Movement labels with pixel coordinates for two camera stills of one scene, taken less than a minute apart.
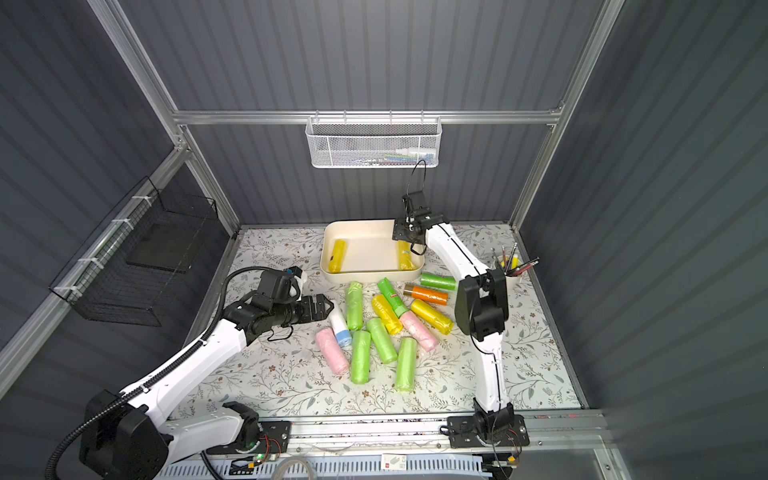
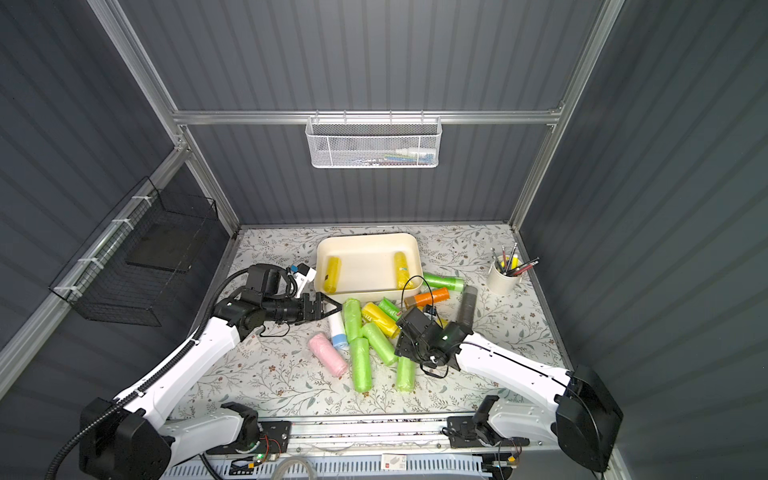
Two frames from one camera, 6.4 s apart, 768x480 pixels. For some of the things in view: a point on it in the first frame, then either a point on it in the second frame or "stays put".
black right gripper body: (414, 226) → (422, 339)
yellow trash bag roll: (405, 259) → (401, 272)
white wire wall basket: (374, 142) stays put
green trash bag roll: (438, 281) stays put
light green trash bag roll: (406, 364) stays put
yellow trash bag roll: (337, 257) → (331, 278)
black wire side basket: (132, 268) stays put
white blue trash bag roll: (340, 327) stays put
